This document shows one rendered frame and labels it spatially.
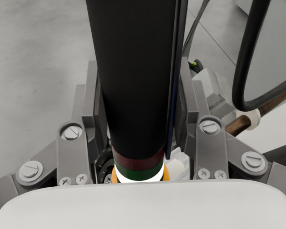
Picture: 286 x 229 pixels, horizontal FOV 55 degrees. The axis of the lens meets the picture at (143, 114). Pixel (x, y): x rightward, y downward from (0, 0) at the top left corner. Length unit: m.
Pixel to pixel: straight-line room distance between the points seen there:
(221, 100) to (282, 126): 0.14
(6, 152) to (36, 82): 0.72
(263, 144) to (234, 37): 2.44
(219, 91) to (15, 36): 2.75
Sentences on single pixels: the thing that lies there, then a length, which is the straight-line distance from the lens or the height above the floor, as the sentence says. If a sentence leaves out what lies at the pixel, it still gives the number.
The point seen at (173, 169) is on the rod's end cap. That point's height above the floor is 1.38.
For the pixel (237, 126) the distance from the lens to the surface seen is 0.28.
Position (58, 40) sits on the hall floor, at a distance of 2.99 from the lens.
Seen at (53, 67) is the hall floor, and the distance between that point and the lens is 2.65.
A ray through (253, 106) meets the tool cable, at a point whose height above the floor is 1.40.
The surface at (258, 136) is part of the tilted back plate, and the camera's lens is 0.61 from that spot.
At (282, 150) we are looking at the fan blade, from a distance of 0.35.
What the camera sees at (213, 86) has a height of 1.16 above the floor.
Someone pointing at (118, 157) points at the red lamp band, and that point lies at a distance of 0.16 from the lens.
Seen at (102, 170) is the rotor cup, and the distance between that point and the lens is 0.44.
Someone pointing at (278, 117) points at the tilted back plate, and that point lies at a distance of 0.61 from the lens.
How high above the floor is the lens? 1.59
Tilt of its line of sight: 49 degrees down
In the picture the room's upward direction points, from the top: 1 degrees counter-clockwise
